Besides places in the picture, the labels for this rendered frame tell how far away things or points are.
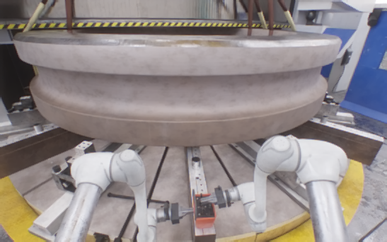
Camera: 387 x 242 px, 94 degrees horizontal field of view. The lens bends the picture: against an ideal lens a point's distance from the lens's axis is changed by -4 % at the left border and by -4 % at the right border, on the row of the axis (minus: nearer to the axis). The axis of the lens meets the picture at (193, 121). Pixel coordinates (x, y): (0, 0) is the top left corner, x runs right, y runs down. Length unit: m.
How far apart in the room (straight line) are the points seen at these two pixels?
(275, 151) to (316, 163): 0.15
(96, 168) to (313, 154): 0.88
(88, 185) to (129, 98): 1.08
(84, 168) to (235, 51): 1.25
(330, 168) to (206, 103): 1.18
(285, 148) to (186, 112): 1.13
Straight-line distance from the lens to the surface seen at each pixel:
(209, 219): 1.33
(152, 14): 4.49
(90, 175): 0.93
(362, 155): 3.26
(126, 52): 1.58
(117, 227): 1.98
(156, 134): 1.74
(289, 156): 0.79
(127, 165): 0.89
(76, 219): 0.88
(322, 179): 0.83
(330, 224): 0.81
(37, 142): 2.96
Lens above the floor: 1.89
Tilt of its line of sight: 28 degrees down
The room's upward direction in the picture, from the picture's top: 1 degrees clockwise
